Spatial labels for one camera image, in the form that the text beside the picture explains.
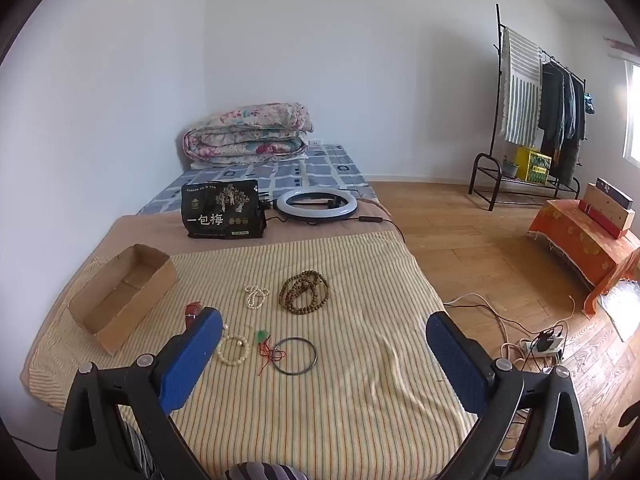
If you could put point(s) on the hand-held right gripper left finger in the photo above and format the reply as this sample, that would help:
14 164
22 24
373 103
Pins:
192 355

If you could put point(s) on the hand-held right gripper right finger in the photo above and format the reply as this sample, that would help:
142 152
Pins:
460 365

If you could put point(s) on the dark thin bangle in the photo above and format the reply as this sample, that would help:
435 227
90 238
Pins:
295 338

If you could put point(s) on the black charger plug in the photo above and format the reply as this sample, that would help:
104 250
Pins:
546 341

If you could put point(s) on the yellow striped blanket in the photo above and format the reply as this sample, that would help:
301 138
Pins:
350 360

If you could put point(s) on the black snack bag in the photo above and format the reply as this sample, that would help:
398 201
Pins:
220 210

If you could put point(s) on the orange cloth covered table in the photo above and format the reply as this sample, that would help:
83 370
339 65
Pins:
570 240

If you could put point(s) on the tan bed cover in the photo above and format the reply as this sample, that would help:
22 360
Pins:
310 232

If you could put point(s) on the white floor mat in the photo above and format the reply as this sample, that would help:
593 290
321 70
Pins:
625 310

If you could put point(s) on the red long box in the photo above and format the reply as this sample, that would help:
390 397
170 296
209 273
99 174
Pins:
600 220

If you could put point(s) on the small plant pot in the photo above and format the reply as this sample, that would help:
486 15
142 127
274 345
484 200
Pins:
510 167

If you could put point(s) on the yellow box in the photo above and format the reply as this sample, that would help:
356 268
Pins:
532 162

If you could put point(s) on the tan cardboard box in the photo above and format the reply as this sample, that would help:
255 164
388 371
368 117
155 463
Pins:
607 207

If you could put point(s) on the blue patterned bedsheet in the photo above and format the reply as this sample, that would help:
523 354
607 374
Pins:
325 170

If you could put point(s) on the folded floral quilt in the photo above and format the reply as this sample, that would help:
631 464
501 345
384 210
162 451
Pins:
250 130

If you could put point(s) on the dark blue long box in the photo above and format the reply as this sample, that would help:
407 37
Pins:
615 191

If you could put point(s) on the dark hanging clothes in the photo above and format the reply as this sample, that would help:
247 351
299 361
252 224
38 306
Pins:
555 105

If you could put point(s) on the striped hanging rug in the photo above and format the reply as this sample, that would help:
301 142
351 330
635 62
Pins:
522 90

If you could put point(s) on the blue hanging item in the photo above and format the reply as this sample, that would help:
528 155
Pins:
589 103

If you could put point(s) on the window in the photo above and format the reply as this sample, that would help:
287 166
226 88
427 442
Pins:
634 110

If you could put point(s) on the black metal clothes rack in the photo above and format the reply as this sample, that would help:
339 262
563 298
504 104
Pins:
498 50

